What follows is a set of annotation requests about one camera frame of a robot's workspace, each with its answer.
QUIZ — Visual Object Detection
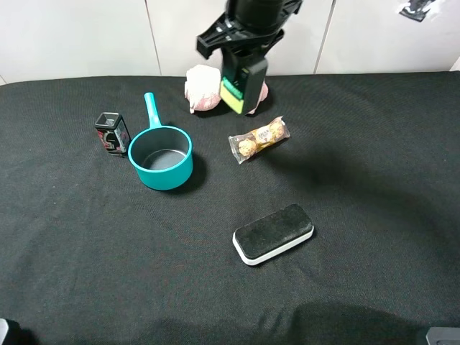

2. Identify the pink towel right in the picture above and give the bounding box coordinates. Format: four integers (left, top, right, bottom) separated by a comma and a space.
248, 82, 269, 114

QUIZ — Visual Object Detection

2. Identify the black table cloth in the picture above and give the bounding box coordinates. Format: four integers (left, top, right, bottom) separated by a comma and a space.
1, 72, 459, 344

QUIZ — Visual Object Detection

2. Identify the black tin box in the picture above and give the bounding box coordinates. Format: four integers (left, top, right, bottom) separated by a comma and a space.
95, 112, 131, 156

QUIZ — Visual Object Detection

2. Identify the pink towel left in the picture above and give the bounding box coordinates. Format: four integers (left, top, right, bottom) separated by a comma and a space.
184, 65, 221, 114

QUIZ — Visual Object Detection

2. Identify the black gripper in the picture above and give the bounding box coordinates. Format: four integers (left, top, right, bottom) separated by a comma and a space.
195, 13, 285, 59

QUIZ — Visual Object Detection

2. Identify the black whiteboard eraser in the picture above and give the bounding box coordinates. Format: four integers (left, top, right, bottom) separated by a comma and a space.
232, 204, 315, 266

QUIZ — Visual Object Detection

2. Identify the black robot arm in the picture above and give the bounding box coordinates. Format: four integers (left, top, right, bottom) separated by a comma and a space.
196, 0, 303, 60

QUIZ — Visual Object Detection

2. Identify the teal saucepan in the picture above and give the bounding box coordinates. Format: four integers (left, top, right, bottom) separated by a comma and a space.
128, 92, 193, 190

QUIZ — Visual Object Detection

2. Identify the dark grey pump bottle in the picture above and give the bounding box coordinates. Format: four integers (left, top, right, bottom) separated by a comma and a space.
219, 48, 268, 115

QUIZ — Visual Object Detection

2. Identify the gold chocolate candy pack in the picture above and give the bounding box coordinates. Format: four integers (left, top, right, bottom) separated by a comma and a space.
229, 116, 290, 164

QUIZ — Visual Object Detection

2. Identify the pink towel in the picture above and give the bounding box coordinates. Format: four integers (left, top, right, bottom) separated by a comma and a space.
184, 65, 221, 114
248, 82, 269, 114

